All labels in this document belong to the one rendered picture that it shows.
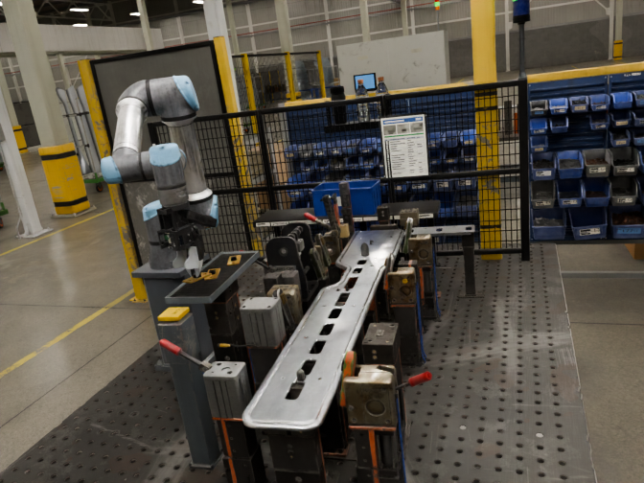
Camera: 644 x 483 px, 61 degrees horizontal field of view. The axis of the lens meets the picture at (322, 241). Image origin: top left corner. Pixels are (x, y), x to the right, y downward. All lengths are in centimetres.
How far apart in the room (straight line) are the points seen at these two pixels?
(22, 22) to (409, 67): 560
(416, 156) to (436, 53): 582
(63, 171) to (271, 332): 803
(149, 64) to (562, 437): 365
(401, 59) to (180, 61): 485
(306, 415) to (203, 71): 321
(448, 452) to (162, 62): 345
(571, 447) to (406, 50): 735
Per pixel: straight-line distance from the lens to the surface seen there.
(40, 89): 938
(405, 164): 270
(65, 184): 940
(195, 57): 415
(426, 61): 846
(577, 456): 161
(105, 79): 464
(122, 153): 160
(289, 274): 180
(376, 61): 861
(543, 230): 382
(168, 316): 145
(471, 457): 157
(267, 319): 151
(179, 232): 146
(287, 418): 124
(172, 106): 187
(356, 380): 122
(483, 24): 267
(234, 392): 133
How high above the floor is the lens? 170
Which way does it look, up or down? 17 degrees down
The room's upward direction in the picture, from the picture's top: 8 degrees counter-clockwise
